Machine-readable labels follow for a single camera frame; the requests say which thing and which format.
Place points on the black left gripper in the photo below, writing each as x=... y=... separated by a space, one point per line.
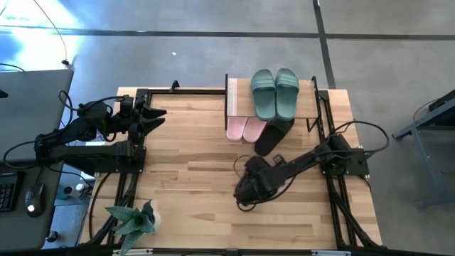
x=136 y=122

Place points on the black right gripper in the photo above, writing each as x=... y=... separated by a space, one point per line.
x=257 y=167

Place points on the pink slide sandal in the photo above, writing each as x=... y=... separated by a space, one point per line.
x=254 y=131
x=236 y=129

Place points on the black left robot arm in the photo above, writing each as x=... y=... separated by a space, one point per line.
x=89 y=154

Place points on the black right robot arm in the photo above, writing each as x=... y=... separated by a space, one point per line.
x=302 y=163

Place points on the small bottle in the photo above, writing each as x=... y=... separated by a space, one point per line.
x=80 y=189

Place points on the potted green plant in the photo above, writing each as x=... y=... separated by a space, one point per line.
x=136 y=222

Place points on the light grey desk panel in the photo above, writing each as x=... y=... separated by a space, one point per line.
x=28 y=106

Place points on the black computer mouse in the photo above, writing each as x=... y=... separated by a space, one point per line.
x=35 y=199

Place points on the black caster wheel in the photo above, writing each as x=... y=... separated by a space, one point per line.
x=52 y=237

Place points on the black keyboard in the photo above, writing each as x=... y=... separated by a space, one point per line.
x=9 y=192

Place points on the dark grey desk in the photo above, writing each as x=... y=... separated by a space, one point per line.
x=17 y=231

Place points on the blue-grey metal cart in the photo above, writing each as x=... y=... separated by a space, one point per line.
x=426 y=121

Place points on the black device on cart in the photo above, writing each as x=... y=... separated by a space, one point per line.
x=444 y=101

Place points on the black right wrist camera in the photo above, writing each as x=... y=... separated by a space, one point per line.
x=279 y=160

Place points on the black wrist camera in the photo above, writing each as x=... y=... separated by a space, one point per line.
x=126 y=105
x=279 y=160

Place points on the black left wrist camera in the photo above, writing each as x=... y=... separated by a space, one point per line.
x=126 y=105

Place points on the black aluminium table frame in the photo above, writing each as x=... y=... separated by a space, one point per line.
x=185 y=92

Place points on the wooden shelf black metal frame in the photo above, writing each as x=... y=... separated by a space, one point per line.
x=245 y=96

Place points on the silver aluminium bracket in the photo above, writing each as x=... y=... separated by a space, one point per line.
x=330 y=253
x=131 y=251

